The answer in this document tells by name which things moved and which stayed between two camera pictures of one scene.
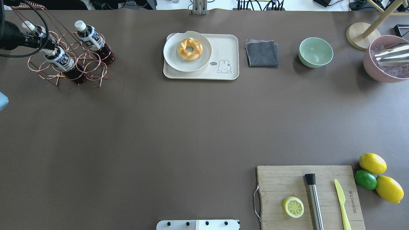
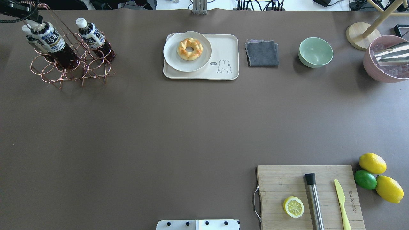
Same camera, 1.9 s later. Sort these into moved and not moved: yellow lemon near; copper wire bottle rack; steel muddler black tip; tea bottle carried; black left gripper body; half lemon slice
Moved: tea bottle carried; black left gripper body
Not moved: half lemon slice; copper wire bottle rack; yellow lemon near; steel muddler black tip
